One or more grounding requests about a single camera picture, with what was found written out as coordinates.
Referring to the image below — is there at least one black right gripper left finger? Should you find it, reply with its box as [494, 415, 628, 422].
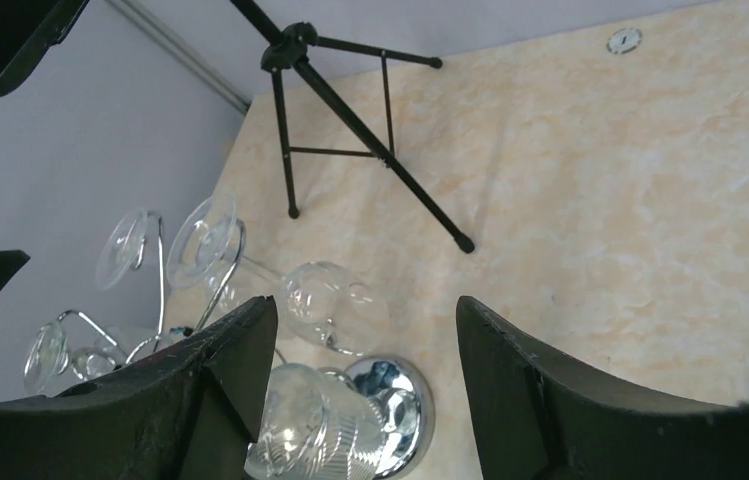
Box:
[0, 296, 278, 479]

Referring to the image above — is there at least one clear wine glass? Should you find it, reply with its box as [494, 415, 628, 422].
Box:
[95, 207, 149, 291]
[165, 192, 391, 356]
[22, 321, 125, 395]
[244, 363, 385, 479]

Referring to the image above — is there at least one chrome wine glass rack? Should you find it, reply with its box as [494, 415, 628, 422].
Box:
[55, 210, 436, 480]

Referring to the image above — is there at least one round metal table insert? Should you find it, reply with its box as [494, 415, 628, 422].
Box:
[606, 27, 643, 55]

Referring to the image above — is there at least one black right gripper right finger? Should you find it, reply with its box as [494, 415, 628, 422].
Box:
[456, 296, 749, 479]

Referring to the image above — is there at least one black music stand tripod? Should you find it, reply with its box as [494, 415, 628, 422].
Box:
[231, 0, 475, 254]

